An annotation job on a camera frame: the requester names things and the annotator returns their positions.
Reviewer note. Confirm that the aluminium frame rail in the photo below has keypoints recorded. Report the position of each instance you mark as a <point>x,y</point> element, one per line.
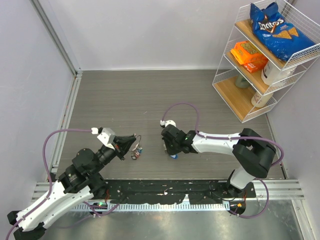
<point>51,23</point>

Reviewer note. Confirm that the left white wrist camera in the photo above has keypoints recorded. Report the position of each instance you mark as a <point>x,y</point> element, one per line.
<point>105,135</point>

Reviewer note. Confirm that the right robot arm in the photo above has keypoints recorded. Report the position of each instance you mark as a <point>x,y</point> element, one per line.
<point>254,155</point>

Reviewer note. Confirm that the orange snack box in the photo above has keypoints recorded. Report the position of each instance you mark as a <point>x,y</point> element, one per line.
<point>248,56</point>

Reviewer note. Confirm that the blue Doritos chip bag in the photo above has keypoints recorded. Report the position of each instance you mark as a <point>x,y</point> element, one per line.
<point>280,37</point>

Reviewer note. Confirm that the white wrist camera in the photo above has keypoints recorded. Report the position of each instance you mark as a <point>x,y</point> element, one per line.
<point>165,123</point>
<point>105,135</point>

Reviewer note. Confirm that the white wire shelf rack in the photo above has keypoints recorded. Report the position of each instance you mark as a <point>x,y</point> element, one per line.
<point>239,99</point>

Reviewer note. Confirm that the cream bottle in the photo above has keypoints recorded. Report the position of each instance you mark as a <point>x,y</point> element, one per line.
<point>259,101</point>

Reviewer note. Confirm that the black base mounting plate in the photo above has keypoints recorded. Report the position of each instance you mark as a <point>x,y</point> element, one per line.
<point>169,192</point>

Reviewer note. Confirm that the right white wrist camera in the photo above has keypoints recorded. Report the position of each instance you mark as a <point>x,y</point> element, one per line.
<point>165,123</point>

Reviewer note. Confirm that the large metal keyring with keys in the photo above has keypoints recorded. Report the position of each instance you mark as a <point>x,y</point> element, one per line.
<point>137,150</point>

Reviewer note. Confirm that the white slotted cable duct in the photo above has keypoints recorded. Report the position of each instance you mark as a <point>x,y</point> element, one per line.
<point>145,207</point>

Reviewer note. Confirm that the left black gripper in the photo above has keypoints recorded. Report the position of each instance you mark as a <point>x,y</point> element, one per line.
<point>122,145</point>

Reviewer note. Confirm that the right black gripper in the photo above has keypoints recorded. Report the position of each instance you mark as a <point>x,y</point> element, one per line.
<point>170,151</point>

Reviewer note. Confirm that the grey cup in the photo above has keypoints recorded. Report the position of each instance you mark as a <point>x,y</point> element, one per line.
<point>241,82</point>

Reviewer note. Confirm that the white plastic jug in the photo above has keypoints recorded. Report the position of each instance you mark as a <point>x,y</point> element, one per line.
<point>271,74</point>

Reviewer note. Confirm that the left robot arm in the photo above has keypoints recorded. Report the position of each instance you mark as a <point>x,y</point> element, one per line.
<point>81,181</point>

